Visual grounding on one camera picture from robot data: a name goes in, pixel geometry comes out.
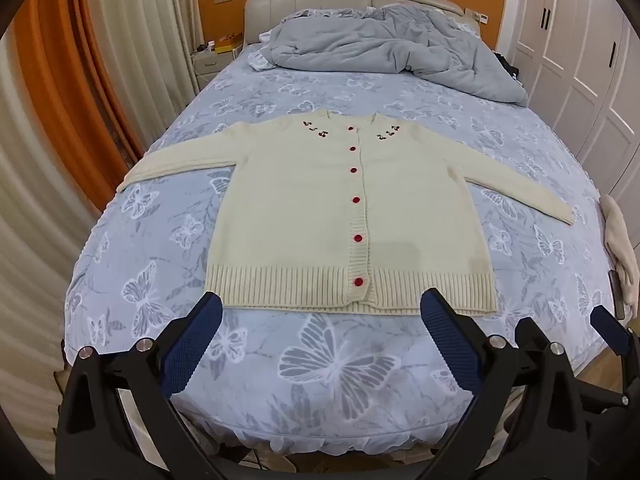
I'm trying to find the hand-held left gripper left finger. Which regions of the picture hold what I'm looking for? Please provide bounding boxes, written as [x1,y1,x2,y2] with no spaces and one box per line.
[56,291,224,480]

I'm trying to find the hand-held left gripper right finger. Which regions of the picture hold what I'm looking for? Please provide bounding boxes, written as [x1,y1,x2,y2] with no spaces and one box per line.
[420,287,586,480]

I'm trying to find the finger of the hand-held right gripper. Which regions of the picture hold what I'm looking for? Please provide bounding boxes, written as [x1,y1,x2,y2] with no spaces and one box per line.
[589,305,640,376]
[514,316,551,352]

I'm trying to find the cream knit cardigan red buttons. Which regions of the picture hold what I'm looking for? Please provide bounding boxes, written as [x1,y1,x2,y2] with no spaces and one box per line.
[117,110,576,317]

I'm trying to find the cream cloth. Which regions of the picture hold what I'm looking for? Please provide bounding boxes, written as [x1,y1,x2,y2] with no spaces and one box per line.
[599,194,640,307]

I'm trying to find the bed with butterfly print sheet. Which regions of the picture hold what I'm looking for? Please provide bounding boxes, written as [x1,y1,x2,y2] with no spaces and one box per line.
[62,35,618,456]

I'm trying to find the black clothing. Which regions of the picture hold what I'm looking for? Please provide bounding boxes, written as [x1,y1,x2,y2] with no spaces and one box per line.
[495,51,522,83]

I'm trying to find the white nightstand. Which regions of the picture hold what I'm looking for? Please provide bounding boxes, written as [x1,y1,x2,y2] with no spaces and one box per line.
[191,42,246,93]

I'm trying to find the white panelled wardrobe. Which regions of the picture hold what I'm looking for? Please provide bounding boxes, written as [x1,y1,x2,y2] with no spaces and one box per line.
[500,0,640,201]

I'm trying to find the orange curtain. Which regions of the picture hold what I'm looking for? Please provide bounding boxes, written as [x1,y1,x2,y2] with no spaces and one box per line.
[12,0,147,213]

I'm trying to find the white ruffled pillow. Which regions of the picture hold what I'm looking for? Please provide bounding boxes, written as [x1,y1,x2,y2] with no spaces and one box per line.
[248,42,277,72]

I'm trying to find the grey duvet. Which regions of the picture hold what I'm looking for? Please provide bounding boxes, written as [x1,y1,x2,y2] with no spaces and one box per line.
[257,4,530,107]

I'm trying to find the yellow box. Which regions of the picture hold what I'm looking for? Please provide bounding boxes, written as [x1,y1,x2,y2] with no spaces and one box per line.
[215,33,245,54]

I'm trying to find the white sheer curtain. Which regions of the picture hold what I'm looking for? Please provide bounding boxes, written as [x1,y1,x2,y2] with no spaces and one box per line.
[82,0,202,111]

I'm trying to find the beige padded headboard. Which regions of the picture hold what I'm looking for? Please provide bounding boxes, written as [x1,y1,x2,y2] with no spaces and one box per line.
[243,0,481,46]

